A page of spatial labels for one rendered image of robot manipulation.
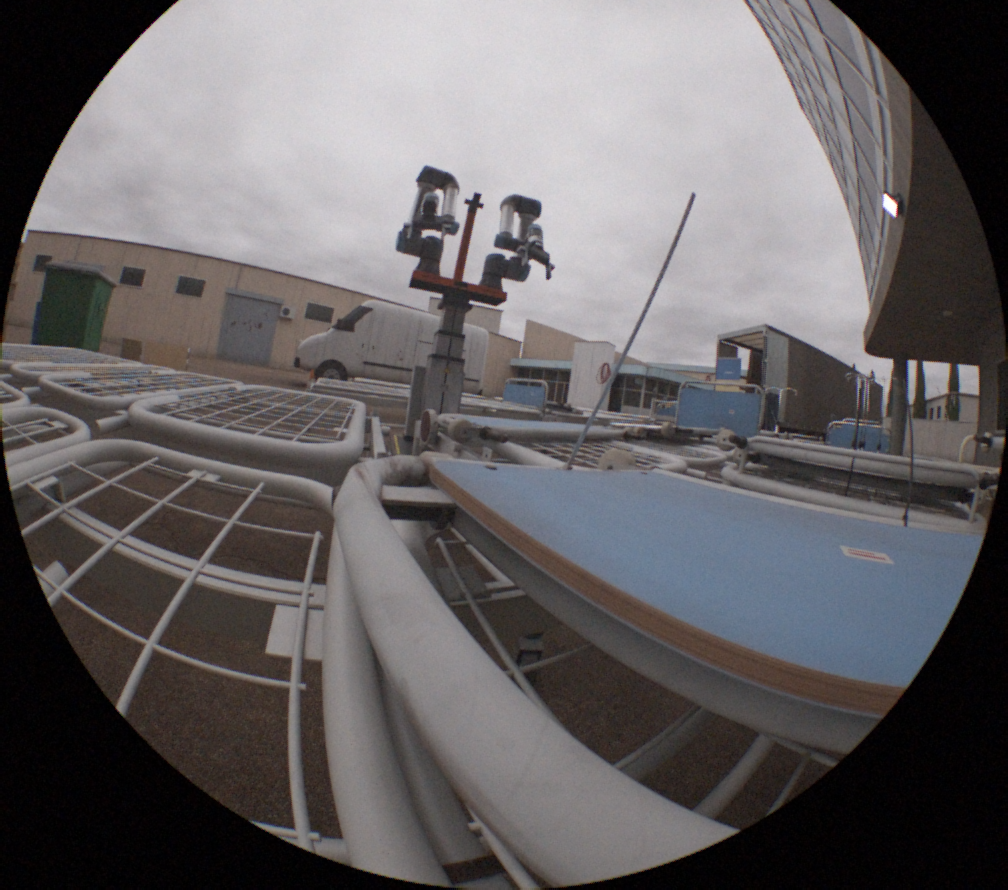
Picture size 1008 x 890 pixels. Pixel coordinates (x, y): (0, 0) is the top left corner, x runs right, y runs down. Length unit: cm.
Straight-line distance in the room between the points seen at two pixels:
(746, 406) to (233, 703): 274
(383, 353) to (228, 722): 780
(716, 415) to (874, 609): 240
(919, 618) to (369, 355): 796
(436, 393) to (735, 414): 204
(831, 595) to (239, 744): 74
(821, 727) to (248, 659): 82
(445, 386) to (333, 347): 636
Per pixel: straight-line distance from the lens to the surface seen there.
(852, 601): 15
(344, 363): 779
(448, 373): 154
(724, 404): 250
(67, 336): 590
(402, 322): 823
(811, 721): 15
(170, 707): 80
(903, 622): 15
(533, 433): 90
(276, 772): 68
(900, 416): 1162
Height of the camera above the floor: 63
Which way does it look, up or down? 1 degrees up
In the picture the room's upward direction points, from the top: 8 degrees clockwise
